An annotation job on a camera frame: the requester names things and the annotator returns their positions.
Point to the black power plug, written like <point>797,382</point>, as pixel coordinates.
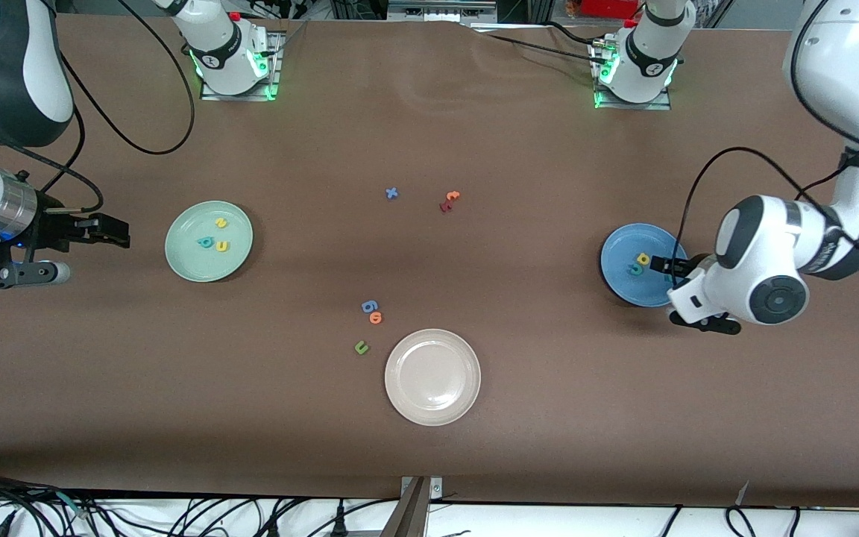
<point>338,522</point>

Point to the aluminium frame bracket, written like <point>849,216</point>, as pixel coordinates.
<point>418,496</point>

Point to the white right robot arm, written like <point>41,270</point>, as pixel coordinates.
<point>12,67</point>

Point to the blue letter g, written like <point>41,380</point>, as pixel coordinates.
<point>369,306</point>

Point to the teal letter p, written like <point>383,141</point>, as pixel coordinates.
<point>206,242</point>

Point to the blue plate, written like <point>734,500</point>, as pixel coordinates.
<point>623,246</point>

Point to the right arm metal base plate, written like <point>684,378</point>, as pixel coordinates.
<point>276,74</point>

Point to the green plate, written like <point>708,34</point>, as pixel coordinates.
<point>187,261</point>

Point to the red box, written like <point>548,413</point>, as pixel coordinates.
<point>608,7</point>

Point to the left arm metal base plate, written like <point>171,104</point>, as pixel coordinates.
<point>661,106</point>

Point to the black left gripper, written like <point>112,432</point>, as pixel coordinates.
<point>684,265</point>

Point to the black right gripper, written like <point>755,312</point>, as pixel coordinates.
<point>52,227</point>

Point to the brown table cover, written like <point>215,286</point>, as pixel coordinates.
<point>429,134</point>

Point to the green letter u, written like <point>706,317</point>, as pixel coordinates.
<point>361,347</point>

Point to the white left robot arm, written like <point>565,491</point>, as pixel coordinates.
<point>765,246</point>

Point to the grey equipment box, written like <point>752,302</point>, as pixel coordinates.
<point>437,11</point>

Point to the beige plate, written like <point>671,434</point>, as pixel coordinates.
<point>432,377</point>

